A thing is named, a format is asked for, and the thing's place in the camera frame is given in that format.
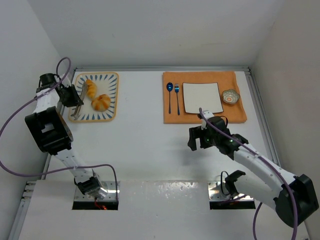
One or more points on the blue spoon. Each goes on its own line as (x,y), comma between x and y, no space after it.
(169,88)

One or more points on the orange cloth placemat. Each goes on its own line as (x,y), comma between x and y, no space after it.
(225,79)

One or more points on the blue fork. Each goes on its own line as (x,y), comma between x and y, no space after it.
(177,89)

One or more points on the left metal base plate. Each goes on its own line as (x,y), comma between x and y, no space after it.
(112,190)

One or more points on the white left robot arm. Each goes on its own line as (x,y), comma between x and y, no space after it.
(53,136)

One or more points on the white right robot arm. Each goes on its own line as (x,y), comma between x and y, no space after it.
(292,197)

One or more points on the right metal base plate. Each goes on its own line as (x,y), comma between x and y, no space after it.
(217,192)

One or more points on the blue patterned yellow-rimmed tray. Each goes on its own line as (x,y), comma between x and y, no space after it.
(107,83)

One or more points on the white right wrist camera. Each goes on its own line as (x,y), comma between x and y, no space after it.
(205,116)

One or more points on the small flower-shaped bowl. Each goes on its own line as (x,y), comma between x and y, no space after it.
(230,96)

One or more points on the white square plate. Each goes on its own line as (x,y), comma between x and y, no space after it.
(201,95)

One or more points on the metal base plate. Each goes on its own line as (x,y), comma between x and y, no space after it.
(217,192)
(112,190)

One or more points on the orange croissant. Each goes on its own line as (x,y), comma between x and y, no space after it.
(91,89)

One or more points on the round golden bread roll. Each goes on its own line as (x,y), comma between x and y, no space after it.
(101,103)

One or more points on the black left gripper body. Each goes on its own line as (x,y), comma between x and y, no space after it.
(73,97)

